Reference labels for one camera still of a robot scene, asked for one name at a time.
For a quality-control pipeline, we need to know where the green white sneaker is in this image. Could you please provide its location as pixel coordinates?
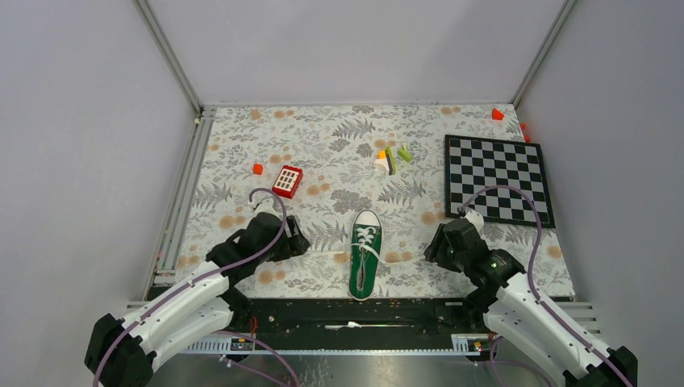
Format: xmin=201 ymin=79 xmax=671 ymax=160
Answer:
xmin=348 ymin=210 xmax=384 ymax=301

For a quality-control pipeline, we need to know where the white shoelace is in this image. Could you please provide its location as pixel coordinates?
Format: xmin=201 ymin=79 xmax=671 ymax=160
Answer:
xmin=308 ymin=223 xmax=419 ymax=266

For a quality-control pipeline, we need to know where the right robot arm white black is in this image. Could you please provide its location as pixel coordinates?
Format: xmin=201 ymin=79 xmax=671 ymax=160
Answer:
xmin=425 ymin=211 xmax=638 ymax=386

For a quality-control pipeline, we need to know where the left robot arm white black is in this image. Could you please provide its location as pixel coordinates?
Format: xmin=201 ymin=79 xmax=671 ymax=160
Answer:
xmin=84 ymin=213 xmax=311 ymax=386

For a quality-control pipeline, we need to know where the red white brick block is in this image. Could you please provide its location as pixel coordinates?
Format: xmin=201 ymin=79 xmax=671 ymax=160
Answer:
xmin=272 ymin=165 xmax=303 ymax=199

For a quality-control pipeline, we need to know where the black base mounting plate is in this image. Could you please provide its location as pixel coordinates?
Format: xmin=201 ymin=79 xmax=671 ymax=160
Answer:
xmin=225 ymin=298 xmax=494 ymax=351

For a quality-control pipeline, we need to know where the black white checkerboard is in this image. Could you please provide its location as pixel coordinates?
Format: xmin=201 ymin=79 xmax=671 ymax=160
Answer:
xmin=444 ymin=135 xmax=556 ymax=228

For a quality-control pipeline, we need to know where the lime green block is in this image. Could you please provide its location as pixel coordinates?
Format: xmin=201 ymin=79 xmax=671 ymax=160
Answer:
xmin=398 ymin=145 xmax=413 ymax=163

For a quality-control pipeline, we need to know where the red block far corner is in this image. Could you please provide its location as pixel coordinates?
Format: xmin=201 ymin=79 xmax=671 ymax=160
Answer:
xmin=491 ymin=108 xmax=505 ymax=121

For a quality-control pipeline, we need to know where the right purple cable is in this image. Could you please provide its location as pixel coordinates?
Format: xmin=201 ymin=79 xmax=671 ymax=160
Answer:
xmin=458 ymin=185 xmax=634 ymax=387

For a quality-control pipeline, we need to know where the purple cable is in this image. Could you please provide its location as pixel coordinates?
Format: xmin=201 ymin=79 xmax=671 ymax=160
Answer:
xmin=91 ymin=188 xmax=303 ymax=387
xmin=458 ymin=185 xmax=634 ymax=387

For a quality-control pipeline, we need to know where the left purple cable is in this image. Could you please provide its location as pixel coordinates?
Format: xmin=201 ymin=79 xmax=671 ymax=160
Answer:
xmin=91 ymin=188 xmax=303 ymax=387

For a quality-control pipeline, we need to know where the red block at wall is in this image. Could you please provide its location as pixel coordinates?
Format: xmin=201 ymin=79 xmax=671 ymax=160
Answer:
xmin=520 ymin=123 xmax=531 ymax=143

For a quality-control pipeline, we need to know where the aluminium frame rail front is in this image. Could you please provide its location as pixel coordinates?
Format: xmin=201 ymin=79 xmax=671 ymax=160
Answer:
xmin=184 ymin=299 xmax=595 ymax=355

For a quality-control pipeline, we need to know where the left aluminium corner post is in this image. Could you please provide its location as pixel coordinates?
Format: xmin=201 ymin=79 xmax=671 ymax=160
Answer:
xmin=133 ymin=0 xmax=203 ymax=117

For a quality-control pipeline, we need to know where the aluminium corner post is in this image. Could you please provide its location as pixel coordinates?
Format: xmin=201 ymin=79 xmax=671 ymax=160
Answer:
xmin=133 ymin=0 xmax=203 ymax=117
xmin=511 ymin=0 xmax=578 ymax=109

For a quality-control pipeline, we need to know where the right aluminium corner post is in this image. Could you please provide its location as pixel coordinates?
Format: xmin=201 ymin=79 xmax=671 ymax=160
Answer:
xmin=511 ymin=0 xmax=578 ymax=109

